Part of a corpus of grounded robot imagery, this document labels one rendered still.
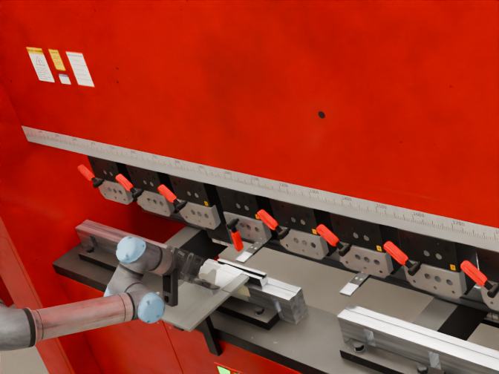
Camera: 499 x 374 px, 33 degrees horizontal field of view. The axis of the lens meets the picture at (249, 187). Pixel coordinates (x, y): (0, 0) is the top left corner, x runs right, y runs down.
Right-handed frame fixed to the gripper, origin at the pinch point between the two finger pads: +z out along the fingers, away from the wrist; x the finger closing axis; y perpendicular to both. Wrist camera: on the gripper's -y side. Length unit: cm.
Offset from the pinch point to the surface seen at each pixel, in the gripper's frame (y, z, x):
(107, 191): 16, -14, 47
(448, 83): 57, -47, -88
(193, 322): -10.9, -8.2, -8.0
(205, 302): -4.7, -3.0, -4.3
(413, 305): 21, 149, 25
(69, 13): 57, -60, 31
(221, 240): 14.1, -1.2, 0.8
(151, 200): 17.5, -13.3, 24.1
